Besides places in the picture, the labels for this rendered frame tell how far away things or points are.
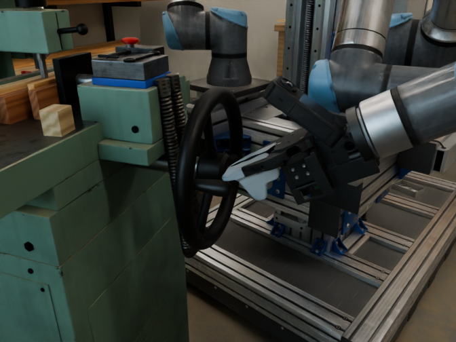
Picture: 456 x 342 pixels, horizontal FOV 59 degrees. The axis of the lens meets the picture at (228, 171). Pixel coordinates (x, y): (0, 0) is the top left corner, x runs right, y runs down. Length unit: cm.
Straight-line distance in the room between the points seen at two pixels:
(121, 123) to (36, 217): 19
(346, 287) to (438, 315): 45
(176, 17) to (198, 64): 312
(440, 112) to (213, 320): 123
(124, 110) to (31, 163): 17
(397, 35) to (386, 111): 56
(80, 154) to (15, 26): 27
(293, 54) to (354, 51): 68
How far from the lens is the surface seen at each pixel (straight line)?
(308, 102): 53
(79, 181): 68
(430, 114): 49
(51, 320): 78
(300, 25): 126
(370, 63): 61
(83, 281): 75
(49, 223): 65
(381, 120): 49
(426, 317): 173
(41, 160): 61
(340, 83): 60
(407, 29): 105
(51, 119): 65
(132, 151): 67
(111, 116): 69
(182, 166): 58
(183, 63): 452
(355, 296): 140
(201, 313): 159
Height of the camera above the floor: 110
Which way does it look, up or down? 25 degrees down
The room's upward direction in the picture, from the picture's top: straight up
